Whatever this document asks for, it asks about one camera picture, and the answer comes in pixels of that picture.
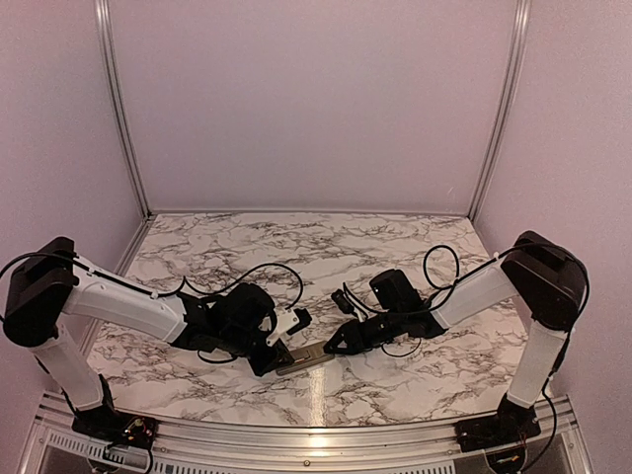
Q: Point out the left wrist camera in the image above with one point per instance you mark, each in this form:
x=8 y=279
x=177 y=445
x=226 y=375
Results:
x=288 y=322

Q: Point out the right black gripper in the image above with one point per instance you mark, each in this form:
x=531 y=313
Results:
x=355 y=341

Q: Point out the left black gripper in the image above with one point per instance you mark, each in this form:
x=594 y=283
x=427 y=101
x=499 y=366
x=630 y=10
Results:
x=273 y=362

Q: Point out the aluminium corner post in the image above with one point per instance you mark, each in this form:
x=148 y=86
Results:
x=108 y=51
x=503 y=111

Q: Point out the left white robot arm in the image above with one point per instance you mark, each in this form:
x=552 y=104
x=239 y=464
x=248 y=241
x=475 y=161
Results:
x=55 y=280

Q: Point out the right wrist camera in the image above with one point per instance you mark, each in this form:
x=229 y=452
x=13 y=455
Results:
x=346 y=306

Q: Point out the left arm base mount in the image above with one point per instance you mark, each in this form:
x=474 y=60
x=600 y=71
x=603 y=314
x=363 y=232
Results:
x=117 y=427

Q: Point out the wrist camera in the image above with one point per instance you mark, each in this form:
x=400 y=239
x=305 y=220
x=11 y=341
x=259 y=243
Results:
x=288 y=322
x=346 y=306

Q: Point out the right aluminium corner post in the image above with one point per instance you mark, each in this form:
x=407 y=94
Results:
x=503 y=111

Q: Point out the grey white remote control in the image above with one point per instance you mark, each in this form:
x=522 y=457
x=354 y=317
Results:
x=305 y=357

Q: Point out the left aluminium corner post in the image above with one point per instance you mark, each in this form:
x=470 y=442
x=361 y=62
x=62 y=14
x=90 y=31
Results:
x=108 y=51

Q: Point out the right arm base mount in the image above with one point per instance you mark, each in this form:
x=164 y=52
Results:
x=511 y=423

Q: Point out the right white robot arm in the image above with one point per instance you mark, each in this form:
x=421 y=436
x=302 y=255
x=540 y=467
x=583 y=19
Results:
x=547 y=282

